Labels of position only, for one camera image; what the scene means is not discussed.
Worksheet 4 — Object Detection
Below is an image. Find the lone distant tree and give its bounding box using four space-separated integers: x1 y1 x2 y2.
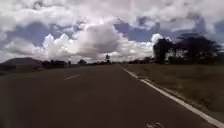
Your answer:
104 53 111 64

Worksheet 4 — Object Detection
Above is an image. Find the distant row of trees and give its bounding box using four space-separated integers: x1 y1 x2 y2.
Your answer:
41 58 155 68

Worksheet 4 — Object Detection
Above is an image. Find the dark grey asphalt road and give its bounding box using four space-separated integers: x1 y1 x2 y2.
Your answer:
0 63 224 128

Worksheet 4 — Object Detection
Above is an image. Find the robot's own part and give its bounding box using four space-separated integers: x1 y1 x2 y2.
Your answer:
145 122 165 128

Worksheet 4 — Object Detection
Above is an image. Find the grass verge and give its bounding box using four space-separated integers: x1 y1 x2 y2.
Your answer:
121 62 224 114

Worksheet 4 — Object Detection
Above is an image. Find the clump of dark trees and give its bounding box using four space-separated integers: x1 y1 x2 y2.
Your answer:
152 32 223 65

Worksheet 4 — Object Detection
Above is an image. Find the distant hill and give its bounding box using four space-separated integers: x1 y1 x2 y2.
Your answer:
0 57 44 72

